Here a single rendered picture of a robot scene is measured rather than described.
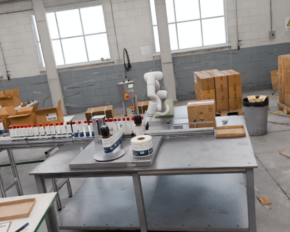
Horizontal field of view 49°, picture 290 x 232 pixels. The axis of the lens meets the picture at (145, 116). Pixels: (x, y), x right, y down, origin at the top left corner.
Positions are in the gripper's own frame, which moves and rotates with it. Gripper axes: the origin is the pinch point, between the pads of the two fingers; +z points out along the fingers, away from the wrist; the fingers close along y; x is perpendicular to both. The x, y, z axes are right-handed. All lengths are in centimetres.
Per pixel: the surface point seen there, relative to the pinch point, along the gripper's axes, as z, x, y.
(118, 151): 11, -16, 55
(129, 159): 7, -1, 72
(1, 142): 71, -177, 3
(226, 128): -20, 85, -13
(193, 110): -29, 44, -17
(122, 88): -38, -36, 1
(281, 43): -108, 226, -599
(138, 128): -9.0, -4.7, 32.1
